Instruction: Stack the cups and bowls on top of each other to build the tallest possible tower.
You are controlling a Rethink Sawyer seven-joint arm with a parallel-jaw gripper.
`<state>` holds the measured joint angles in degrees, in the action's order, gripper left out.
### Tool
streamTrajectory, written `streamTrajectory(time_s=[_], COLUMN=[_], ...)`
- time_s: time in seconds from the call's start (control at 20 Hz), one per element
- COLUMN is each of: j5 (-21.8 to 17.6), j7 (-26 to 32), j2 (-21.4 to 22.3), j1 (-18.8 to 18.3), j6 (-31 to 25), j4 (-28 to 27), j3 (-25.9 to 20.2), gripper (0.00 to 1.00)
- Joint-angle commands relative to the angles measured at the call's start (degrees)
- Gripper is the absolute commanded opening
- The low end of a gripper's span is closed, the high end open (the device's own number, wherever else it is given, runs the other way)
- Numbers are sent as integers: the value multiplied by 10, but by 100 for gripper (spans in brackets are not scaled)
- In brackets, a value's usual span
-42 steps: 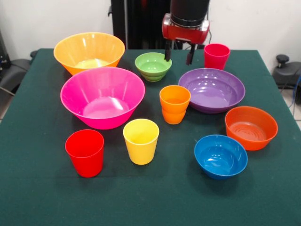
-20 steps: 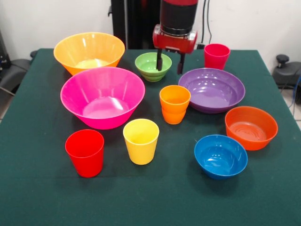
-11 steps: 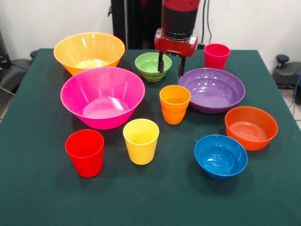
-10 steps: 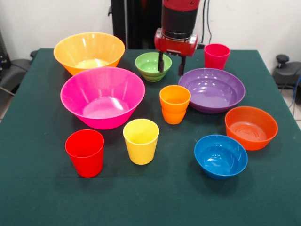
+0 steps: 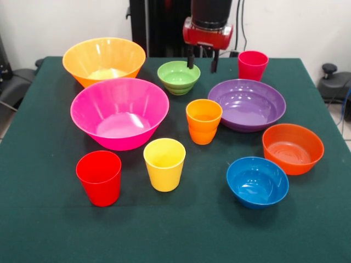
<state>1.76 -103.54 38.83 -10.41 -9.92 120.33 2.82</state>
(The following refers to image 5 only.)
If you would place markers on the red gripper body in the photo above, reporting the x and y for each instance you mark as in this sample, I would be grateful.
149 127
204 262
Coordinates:
208 37

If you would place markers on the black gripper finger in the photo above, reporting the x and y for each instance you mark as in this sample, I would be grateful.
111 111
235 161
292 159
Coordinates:
214 67
190 61

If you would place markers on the stack of green bowls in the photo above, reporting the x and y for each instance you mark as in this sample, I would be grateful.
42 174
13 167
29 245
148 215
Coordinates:
175 79

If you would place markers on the orange cup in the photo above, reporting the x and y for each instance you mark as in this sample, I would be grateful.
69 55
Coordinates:
204 124
203 139

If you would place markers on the crimson cup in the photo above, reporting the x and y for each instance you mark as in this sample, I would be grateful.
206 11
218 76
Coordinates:
251 72

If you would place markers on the purple bowl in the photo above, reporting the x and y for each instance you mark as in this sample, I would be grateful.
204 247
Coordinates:
246 104

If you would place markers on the large orange bowl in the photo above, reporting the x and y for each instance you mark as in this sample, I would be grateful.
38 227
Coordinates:
82 63

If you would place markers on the large pink bowl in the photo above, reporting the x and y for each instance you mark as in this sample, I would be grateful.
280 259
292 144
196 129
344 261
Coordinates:
90 109

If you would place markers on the yellow cup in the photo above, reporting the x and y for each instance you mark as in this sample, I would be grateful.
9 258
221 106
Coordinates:
164 178

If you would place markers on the black machine base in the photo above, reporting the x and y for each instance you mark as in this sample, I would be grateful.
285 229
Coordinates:
16 82
334 87

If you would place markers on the orange-red bowl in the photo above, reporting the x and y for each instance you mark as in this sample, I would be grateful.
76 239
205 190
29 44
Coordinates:
290 167

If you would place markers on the blue bowl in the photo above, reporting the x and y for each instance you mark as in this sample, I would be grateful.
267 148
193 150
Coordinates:
257 201

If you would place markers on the red cup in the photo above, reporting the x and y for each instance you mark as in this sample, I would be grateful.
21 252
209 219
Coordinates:
101 191

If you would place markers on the dark green table cloth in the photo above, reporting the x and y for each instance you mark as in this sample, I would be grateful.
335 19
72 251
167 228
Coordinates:
175 233

